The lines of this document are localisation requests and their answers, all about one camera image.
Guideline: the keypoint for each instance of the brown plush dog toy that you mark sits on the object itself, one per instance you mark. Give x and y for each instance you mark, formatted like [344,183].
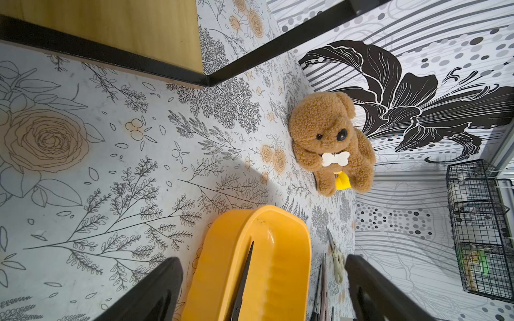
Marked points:
[325,142]

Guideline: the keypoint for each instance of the wooden shelf black frame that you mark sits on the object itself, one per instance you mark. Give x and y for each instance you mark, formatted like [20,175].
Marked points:
[156,38]

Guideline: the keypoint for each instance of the beige kitchen scissors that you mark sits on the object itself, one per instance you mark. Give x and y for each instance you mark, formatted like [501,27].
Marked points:
[338,259]

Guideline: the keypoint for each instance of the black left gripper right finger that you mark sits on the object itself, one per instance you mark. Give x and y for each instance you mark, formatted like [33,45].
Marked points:
[374,297]

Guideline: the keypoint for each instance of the pink scissors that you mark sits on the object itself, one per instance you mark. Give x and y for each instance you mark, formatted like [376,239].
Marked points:
[323,292]

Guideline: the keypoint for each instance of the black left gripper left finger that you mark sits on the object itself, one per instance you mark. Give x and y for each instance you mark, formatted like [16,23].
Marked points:
[153,298]

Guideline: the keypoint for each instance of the black wire wall basket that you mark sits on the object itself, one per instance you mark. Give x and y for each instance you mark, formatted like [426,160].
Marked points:
[478,216]

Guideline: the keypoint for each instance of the yellow plastic storage box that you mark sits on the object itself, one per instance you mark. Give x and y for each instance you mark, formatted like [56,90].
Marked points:
[277,285]

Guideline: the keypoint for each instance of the green lid jar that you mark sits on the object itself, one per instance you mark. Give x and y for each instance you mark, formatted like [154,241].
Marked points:
[476,269]

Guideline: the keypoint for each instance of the black scissors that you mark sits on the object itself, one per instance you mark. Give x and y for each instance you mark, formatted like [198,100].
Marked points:
[237,302]
[316,304]

